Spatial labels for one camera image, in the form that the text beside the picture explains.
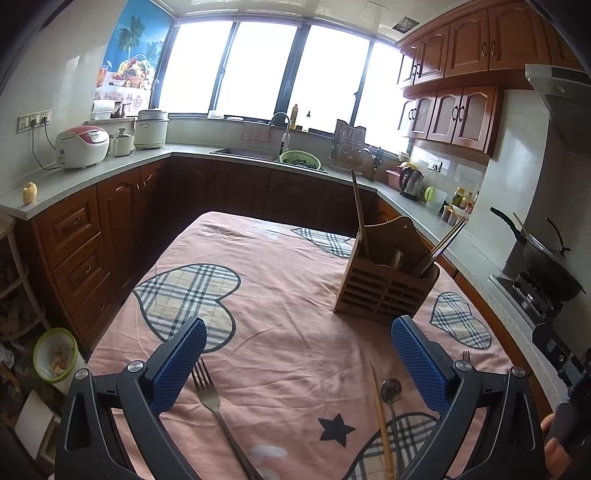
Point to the tropical fruit wall poster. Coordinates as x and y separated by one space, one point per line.
134 50

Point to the white and pink rice cooker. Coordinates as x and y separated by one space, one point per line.
83 147

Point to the white wall socket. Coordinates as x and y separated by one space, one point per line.
25 123

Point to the person's right hand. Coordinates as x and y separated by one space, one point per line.
556 461

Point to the pink plaid-heart tablecloth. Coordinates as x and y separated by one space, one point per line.
286 323

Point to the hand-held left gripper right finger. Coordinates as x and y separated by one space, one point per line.
418 364

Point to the pink plastic container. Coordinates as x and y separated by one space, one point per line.
393 179

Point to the kitchen faucet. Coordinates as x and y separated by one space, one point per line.
282 134

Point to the dish drying rack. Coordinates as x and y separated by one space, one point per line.
348 143

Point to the metal chopstick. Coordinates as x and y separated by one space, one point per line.
434 261
438 251

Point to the metal spoon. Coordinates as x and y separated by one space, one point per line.
391 390

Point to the wooden base cabinets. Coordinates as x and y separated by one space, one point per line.
115 230

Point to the row of seasoning jars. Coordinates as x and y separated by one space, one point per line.
459 205

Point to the small white cooker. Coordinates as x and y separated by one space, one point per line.
122 144

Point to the green cup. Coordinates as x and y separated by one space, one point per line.
430 194

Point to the gas stove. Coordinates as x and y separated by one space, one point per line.
526 295

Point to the steel electric kettle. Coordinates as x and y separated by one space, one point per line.
412 183

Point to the grey kitchen countertop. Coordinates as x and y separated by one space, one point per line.
69 180

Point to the kitchen sink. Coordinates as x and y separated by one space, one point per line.
244 153

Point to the black wok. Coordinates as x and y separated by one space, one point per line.
549 267

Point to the ceiling vent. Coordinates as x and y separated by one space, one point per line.
405 24

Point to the long wooden spatula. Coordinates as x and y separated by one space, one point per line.
359 217

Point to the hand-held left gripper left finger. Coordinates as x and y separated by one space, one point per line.
180 364

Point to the wooden utensil holder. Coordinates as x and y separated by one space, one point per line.
383 290

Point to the wooden wall cabinets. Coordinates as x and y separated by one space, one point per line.
461 55

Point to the steel range hood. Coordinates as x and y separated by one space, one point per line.
561 106

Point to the large white rice cooker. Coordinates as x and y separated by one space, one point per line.
151 129

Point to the knife and scissors holder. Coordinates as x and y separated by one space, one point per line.
375 164

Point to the pink cloth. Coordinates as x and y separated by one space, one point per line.
255 134

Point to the black countertop appliance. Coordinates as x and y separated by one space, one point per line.
556 350

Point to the yellow bottle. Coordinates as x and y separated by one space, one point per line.
295 117

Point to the kitchen window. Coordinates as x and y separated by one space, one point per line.
258 69

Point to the white cardboard box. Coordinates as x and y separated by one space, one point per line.
34 422

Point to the green colander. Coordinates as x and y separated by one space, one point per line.
300 159

